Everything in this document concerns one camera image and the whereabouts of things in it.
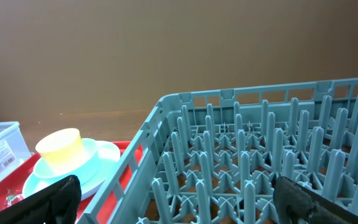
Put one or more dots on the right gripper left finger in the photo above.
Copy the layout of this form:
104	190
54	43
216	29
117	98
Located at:
55	204

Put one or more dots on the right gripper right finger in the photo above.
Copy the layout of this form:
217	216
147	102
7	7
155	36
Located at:
294	203

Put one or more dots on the light blue small bowl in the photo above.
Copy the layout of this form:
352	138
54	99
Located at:
84	167

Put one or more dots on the red snack wrapper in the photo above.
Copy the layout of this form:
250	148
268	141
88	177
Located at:
13	197

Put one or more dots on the yellow plastic cup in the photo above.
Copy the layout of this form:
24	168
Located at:
62	150

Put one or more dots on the grey dishwasher rack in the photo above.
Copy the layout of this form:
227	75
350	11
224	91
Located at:
216	156

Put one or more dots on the red plastic tray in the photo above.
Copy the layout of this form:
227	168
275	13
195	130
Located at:
22	178

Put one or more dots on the light blue plate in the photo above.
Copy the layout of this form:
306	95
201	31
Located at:
114	159

